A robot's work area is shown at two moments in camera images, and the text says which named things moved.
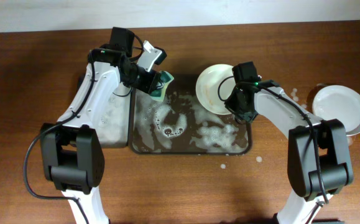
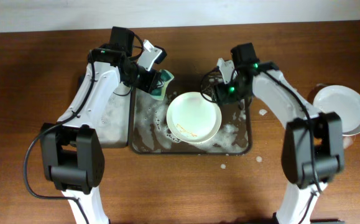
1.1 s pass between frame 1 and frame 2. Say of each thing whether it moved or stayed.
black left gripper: stayed
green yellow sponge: stayed
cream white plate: moved
